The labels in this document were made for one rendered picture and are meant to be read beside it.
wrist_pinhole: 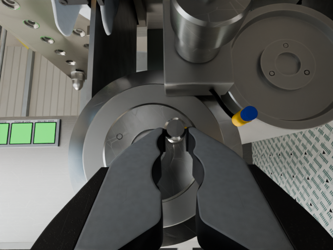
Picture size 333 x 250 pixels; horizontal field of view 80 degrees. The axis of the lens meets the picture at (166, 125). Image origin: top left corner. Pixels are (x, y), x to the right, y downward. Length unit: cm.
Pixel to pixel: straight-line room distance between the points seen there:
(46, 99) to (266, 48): 241
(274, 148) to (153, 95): 24
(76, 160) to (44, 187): 40
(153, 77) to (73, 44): 30
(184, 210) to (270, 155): 24
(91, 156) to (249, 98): 14
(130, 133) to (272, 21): 17
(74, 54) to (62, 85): 202
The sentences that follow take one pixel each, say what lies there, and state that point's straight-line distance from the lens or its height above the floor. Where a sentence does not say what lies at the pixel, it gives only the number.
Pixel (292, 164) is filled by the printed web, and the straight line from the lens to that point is 32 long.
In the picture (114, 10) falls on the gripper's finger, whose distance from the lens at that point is 24.
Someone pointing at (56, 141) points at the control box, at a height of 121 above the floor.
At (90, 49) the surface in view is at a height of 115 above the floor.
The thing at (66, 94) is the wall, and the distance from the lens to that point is 247.
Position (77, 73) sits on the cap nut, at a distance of 57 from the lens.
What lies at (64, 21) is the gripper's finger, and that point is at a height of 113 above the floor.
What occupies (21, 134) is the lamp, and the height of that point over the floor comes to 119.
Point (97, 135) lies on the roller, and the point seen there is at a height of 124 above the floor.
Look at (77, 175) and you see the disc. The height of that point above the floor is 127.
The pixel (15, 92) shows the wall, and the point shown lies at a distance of 268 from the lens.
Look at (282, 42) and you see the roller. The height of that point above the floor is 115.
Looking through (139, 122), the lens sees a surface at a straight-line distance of 15.
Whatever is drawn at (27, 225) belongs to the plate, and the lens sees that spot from 62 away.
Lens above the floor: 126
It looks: 10 degrees down
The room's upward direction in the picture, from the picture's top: 179 degrees clockwise
